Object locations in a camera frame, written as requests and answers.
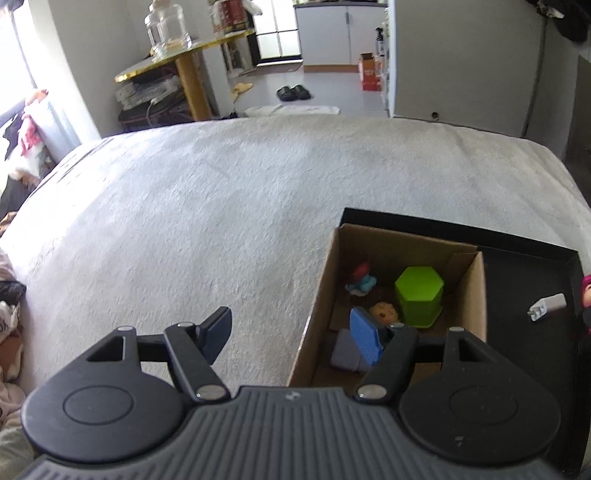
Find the brown-haired doll figure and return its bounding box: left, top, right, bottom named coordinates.
left=370, top=302, right=400, bottom=326

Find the grey-blue block toy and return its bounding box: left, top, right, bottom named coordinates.
left=329, top=329, right=370, bottom=374

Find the green hexagonal box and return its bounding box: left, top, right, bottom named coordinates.
left=394, top=266, right=445, bottom=329

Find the red blue cartoon figure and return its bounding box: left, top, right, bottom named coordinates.
left=345, top=262, right=377, bottom=297

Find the white charger plug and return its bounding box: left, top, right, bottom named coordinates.
left=527, top=293, right=567, bottom=322

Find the pink toy figure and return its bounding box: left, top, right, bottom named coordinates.
left=581, top=275, right=591, bottom=333

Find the brown cardboard box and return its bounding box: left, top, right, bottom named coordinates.
left=287, top=224, right=488, bottom=392

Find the white fluffy blanket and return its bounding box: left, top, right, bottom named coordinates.
left=1, top=115, right=590, bottom=391

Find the black plastic tray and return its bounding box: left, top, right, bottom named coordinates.
left=341, top=208, right=590, bottom=478

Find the round gold-edged side table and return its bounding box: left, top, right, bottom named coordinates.
left=114, top=29, right=256, bottom=121

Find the black slippers pair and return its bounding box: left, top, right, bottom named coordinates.
left=276, top=84, right=311, bottom=102

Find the orange cardboard box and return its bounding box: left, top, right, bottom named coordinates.
left=358, top=53, right=382, bottom=91

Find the white kitchen cabinet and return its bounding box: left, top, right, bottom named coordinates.
left=294, top=1, right=388, bottom=73

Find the clear glass jar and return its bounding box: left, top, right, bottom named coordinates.
left=144, top=0, right=191, bottom=58

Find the red tin in bag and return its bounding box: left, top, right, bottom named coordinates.
left=208, top=0, right=263, bottom=36

